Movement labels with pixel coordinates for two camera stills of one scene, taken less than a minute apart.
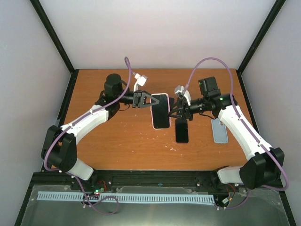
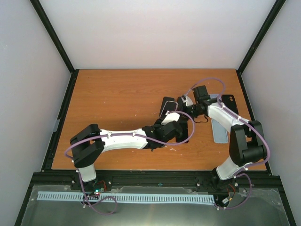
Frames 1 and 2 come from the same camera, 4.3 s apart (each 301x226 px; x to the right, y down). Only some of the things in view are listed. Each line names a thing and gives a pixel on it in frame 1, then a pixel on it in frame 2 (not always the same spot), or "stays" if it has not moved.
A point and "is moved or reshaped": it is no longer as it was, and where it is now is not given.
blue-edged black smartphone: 172,102 -> 165,99
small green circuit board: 98,191 stays
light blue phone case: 220,135 stays
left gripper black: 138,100 -> 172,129
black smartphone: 181,131 stays
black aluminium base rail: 143,181 stays
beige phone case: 160,112 is moved or reshaped
